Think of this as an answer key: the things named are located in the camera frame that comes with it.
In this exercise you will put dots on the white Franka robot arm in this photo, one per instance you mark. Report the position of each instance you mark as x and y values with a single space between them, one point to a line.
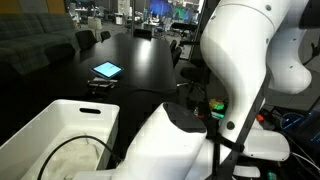
233 66

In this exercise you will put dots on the white plastic box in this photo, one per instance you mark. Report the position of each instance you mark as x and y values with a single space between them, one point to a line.
50 113

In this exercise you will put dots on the small orange object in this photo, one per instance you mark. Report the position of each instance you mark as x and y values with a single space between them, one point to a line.
200 116
260 118

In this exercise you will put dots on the tablet with bright screen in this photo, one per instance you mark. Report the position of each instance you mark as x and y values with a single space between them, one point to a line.
107 69

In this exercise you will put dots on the colourful toy block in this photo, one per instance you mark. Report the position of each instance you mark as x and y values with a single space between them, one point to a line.
216 104

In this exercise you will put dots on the teal flat object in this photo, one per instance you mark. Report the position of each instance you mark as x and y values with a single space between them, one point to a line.
217 115

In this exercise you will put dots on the blue background screen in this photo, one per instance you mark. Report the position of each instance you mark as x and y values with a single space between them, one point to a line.
160 6

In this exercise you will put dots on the white floor lamp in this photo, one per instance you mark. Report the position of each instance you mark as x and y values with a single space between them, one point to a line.
95 23

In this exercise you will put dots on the green plaid sofa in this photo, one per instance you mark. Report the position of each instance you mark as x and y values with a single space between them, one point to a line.
23 33

